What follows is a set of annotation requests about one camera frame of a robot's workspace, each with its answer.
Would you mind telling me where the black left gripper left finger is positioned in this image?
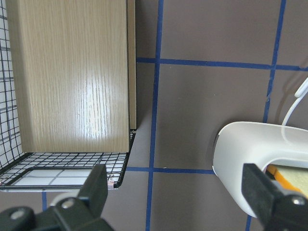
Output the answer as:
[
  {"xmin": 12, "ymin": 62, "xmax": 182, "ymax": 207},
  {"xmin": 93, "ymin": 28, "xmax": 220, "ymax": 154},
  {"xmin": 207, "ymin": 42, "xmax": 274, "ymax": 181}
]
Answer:
[{"xmin": 0, "ymin": 164, "xmax": 108, "ymax": 231}]

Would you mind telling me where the yellow bread slice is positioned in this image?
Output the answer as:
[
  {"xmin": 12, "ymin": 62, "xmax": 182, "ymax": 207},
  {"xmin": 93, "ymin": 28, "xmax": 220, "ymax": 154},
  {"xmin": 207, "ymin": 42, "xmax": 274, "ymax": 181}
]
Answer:
[{"xmin": 267, "ymin": 164, "xmax": 308, "ymax": 197}]

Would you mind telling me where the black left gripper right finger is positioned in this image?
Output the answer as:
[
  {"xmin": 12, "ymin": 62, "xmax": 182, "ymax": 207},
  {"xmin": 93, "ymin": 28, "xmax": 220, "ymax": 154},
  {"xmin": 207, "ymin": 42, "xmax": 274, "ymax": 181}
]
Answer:
[{"xmin": 243, "ymin": 164, "xmax": 308, "ymax": 231}]

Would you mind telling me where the black wire rack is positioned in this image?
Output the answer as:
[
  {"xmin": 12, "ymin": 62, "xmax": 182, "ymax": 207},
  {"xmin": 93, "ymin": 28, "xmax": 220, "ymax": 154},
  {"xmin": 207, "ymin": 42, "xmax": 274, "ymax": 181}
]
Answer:
[{"xmin": 0, "ymin": 0, "xmax": 136, "ymax": 192}]

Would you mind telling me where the white power cable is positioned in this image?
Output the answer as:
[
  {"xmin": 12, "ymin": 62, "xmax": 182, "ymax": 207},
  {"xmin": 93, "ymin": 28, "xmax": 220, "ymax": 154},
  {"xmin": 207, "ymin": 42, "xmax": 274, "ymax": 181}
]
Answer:
[{"xmin": 282, "ymin": 77, "xmax": 308, "ymax": 145}]

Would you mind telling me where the light wooden box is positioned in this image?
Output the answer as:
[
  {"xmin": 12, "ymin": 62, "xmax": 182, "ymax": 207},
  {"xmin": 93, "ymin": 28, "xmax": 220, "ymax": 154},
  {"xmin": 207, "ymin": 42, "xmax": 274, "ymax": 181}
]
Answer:
[{"xmin": 6, "ymin": 0, "xmax": 136, "ymax": 153}]

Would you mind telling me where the white toaster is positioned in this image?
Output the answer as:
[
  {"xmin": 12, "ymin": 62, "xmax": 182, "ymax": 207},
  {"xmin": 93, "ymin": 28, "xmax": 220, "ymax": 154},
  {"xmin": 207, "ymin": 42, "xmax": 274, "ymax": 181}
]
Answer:
[{"xmin": 212, "ymin": 121, "xmax": 308, "ymax": 217}]

